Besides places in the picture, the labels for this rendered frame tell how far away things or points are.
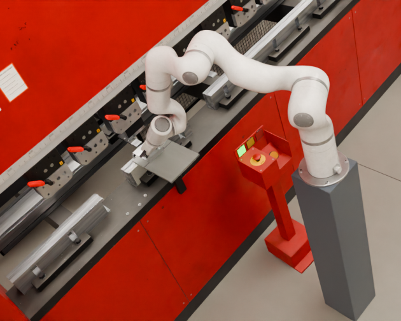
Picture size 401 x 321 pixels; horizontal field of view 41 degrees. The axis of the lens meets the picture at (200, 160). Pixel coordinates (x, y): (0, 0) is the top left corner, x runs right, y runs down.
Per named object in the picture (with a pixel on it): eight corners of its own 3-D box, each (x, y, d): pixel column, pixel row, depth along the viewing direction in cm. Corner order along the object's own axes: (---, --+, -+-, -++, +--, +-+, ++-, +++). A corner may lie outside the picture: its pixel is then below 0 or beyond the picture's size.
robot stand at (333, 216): (375, 295, 270) (357, 161, 202) (355, 322, 264) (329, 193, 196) (345, 278, 282) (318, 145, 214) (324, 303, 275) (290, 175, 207)
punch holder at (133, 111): (118, 136, 227) (102, 107, 216) (107, 130, 232) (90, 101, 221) (143, 114, 232) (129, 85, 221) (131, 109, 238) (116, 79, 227)
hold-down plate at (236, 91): (228, 109, 265) (226, 105, 263) (219, 107, 269) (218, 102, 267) (265, 73, 276) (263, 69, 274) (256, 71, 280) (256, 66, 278)
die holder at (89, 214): (24, 295, 222) (12, 283, 216) (17, 288, 226) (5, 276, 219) (111, 211, 241) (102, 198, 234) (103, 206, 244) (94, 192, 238)
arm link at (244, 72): (317, 123, 182) (323, 92, 192) (331, 100, 172) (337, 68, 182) (178, 73, 182) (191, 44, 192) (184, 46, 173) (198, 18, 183)
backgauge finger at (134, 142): (131, 155, 246) (127, 148, 242) (98, 137, 262) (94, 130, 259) (149, 139, 250) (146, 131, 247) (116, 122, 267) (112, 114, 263)
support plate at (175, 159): (171, 183, 225) (170, 181, 224) (132, 162, 241) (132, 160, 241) (200, 155, 232) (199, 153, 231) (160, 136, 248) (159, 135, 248)
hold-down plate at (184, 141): (148, 187, 244) (146, 183, 242) (140, 183, 248) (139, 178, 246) (192, 144, 255) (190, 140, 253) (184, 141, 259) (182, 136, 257)
